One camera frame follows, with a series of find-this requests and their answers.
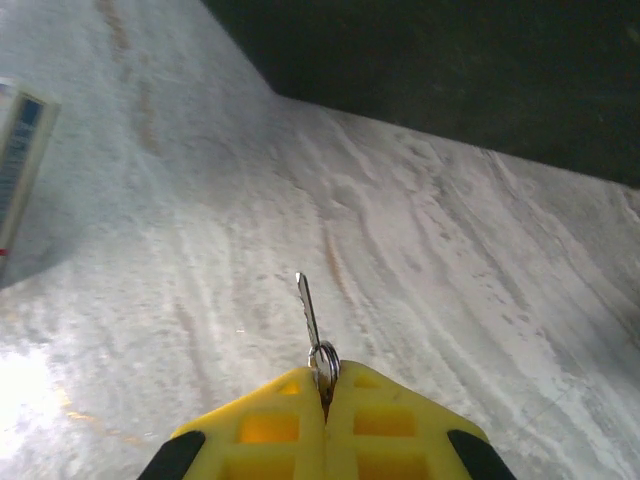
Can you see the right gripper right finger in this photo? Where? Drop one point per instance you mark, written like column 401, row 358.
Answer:
column 385, row 435

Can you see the silver key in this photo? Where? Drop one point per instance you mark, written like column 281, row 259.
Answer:
column 310, row 310

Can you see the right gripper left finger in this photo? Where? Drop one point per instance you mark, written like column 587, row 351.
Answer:
column 280, row 435

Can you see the small illustrated card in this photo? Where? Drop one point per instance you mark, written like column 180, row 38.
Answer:
column 22, row 165

